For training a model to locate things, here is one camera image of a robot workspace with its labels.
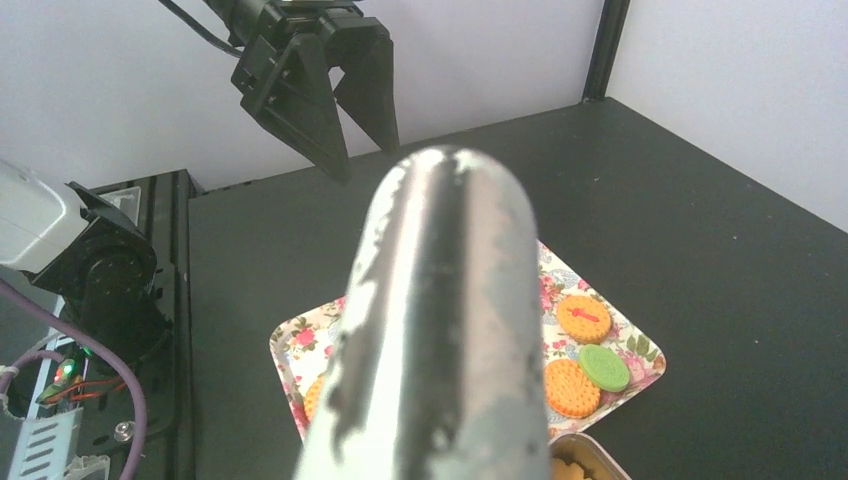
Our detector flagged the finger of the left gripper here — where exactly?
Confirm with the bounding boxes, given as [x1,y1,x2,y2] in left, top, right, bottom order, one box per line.
[334,36,400,152]
[239,33,351,183]

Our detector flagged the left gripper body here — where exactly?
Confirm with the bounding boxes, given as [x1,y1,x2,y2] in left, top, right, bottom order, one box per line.
[230,1,391,106]

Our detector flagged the metal tongs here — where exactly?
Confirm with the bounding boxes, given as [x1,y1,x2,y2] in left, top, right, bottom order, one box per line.
[295,146,550,479]

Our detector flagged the floral cookie tray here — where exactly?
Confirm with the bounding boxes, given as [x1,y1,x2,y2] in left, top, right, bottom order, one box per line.
[269,244,666,438]

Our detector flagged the pink divided cookie tin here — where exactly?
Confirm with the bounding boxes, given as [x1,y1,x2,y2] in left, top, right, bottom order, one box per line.
[549,433,631,480]

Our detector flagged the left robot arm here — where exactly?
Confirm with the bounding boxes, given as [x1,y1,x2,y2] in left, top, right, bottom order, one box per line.
[1,1,399,365]

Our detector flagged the yellow cracker with red mark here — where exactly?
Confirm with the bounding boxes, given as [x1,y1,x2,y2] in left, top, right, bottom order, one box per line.
[556,295,612,344]

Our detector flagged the green macaron cookie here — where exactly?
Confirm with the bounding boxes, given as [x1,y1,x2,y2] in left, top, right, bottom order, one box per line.
[578,344,631,393]

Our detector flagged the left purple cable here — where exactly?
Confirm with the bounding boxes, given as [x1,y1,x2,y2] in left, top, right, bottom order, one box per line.
[0,278,148,480]

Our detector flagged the white slotted cable duct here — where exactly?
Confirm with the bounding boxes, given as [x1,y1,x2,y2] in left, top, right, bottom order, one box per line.
[6,298,87,480]

